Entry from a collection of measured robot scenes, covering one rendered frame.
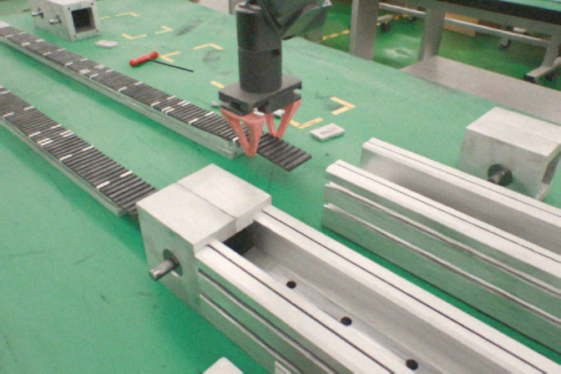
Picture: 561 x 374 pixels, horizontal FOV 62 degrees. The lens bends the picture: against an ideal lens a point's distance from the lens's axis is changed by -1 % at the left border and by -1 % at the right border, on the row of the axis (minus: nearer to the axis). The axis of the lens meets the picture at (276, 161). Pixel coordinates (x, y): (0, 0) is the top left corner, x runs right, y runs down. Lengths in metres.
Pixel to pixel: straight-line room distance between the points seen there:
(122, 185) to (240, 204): 0.21
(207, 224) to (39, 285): 0.21
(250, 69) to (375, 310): 0.33
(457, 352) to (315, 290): 0.12
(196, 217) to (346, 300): 0.16
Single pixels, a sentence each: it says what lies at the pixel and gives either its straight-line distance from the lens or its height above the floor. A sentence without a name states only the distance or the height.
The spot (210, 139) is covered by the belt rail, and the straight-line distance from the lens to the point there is 0.74.
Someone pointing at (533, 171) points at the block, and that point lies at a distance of 0.63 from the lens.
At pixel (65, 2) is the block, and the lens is 1.35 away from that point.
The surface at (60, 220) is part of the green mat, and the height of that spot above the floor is 0.78.
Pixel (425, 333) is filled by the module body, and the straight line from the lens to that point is 0.40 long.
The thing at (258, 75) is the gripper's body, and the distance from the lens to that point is 0.60.
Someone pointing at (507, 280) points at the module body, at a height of 0.83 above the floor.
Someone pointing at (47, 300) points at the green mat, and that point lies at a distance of 0.55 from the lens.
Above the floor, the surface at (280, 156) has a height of 0.82.
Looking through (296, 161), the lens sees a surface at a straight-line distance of 0.64.
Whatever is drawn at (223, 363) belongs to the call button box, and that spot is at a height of 0.84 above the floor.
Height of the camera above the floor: 1.15
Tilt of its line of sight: 32 degrees down
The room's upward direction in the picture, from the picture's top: straight up
